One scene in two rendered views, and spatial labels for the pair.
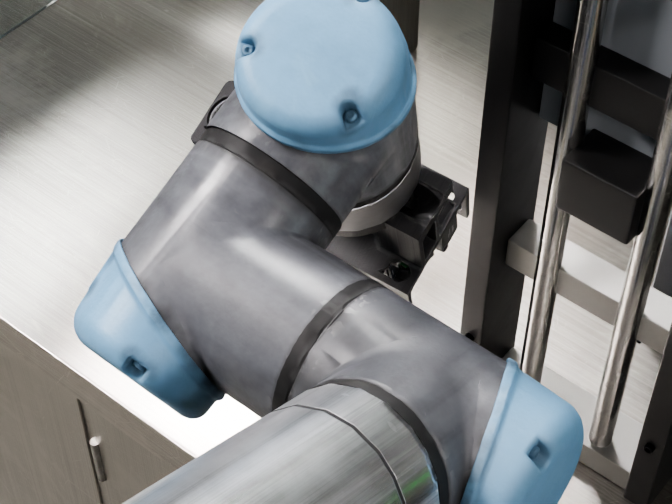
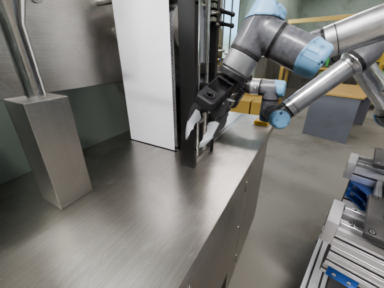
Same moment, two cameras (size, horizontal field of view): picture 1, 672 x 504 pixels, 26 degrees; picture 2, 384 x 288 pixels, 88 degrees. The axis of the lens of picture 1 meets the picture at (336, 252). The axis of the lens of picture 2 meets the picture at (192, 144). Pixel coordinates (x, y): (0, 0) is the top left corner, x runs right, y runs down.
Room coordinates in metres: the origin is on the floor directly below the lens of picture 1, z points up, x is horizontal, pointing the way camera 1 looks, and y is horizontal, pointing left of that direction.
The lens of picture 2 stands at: (0.72, 0.48, 1.26)
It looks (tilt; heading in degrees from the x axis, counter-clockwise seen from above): 25 degrees down; 261
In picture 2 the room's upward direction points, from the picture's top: straight up
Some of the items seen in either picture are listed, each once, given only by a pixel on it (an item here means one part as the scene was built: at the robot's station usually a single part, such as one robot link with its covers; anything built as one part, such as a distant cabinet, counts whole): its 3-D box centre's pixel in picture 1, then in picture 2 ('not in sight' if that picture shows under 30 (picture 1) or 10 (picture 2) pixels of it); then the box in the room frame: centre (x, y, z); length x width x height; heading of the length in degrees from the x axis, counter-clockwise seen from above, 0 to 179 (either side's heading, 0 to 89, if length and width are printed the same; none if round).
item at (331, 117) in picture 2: not in sight; (339, 110); (-2.37, -2.41, 0.35); 1.31 x 0.68 x 0.70; 33
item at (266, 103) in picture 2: not in sight; (269, 110); (0.21, -0.36, 1.01); 0.11 x 0.08 x 0.11; 77
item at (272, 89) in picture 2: not in sight; (272, 88); (0.20, -0.38, 1.11); 0.11 x 0.08 x 0.09; 141
